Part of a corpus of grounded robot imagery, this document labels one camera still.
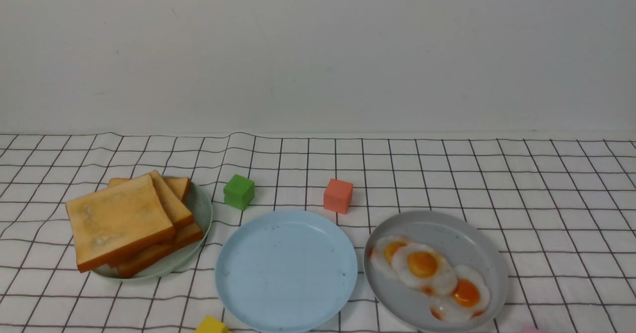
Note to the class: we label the fried egg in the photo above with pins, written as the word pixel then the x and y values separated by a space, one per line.
pixel 469 299
pixel 381 254
pixel 424 269

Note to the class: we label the orange-red cube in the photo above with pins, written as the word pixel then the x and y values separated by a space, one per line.
pixel 338 196

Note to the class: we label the green cube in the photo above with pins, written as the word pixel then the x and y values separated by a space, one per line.
pixel 239 192

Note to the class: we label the light blue plate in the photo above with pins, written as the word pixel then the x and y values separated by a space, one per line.
pixel 286 272

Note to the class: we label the pale green plate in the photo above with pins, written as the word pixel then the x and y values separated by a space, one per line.
pixel 200 205

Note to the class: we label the grey plate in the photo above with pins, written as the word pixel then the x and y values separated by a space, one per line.
pixel 460 244

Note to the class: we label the yellow cube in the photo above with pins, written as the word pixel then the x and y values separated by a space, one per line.
pixel 211 325

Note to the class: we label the white checkered tablecloth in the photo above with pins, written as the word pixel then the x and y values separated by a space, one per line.
pixel 562 213

